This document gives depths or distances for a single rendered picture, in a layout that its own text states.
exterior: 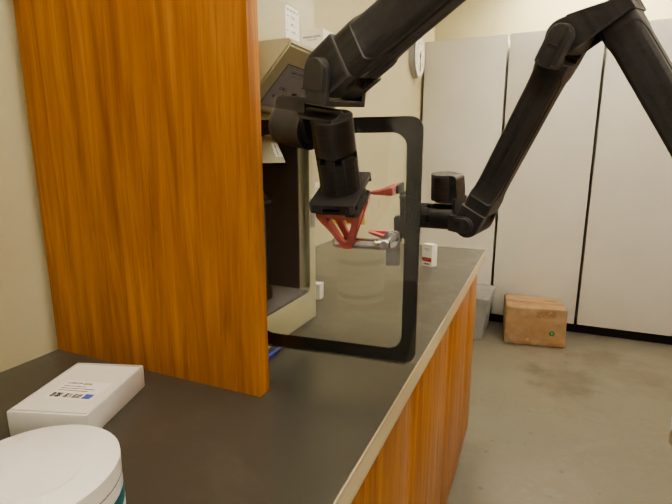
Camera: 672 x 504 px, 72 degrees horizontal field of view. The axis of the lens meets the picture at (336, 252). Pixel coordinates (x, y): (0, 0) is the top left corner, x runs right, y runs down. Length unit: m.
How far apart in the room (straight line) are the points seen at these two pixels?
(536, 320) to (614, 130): 1.41
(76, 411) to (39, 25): 0.66
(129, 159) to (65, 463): 0.54
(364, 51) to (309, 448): 0.51
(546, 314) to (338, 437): 2.98
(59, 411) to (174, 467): 0.20
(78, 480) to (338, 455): 0.35
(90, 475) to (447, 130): 3.62
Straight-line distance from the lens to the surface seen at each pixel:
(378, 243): 0.70
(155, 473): 0.69
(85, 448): 0.48
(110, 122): 0.90
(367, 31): 0.58
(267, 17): 0.97
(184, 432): 0.75
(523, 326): 3.61
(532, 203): 3.80
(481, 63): 3.87
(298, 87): 0.90
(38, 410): 0.81
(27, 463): 0.48
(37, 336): 1.14
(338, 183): 0.64
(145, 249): 0.87
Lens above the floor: 1.33
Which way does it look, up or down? 12 degrees down
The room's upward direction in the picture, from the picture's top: straight up
